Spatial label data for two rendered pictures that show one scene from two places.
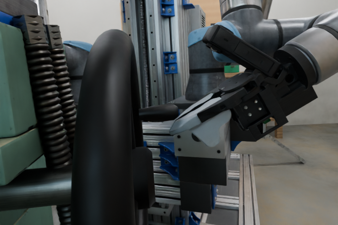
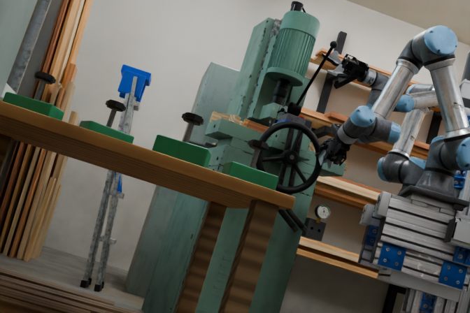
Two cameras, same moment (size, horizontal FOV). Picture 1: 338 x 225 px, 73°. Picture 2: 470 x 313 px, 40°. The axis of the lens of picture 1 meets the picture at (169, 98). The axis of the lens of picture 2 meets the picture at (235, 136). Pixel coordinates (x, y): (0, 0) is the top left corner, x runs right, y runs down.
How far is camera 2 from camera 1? 2.51 m
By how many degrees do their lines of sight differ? 81
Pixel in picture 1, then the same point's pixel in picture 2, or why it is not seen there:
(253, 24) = not seen: hidden behind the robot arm
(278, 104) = (329, 147)
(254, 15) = not seen: hidden behind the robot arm
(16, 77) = (283, 131)
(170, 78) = (459, 193)
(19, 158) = (276, 144)
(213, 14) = not seen: outside the picture
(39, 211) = (301, 199)
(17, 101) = (281, 135)
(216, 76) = (427, 173)
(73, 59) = (405, 169)
